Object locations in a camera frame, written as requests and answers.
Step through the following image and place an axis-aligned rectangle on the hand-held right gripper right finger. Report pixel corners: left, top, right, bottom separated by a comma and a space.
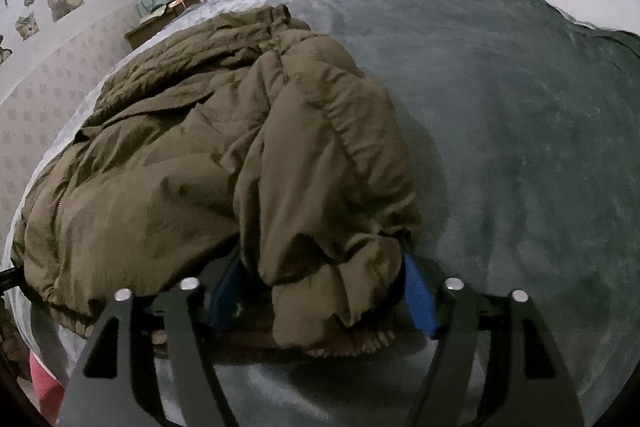
400, 252, 586, 427

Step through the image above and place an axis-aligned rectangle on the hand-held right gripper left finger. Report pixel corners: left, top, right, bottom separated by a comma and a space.
59, 252, 245, 427

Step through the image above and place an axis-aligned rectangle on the olive brown padded jacket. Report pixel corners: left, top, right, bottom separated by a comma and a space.
10, 4, 426, 354

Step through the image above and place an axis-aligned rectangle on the grey plush blanket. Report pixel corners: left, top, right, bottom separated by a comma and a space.
0, 0, 640, 427

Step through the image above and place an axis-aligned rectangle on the pink cloth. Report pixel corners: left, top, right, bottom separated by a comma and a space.
27, 352, 69, 427

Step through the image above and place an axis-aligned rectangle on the brown wooden nightstand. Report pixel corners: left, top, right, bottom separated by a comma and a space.
124, 0, 202, 50

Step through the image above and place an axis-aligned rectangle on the pale green bag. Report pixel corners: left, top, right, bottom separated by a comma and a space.
137, 0, 177, 16

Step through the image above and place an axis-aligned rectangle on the two grey cats sticker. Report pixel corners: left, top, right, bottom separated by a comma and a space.
46, 0, 85, 23

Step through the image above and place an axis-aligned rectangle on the tabby kitten wall sticker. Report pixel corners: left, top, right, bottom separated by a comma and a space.
15, 11, 41, 40

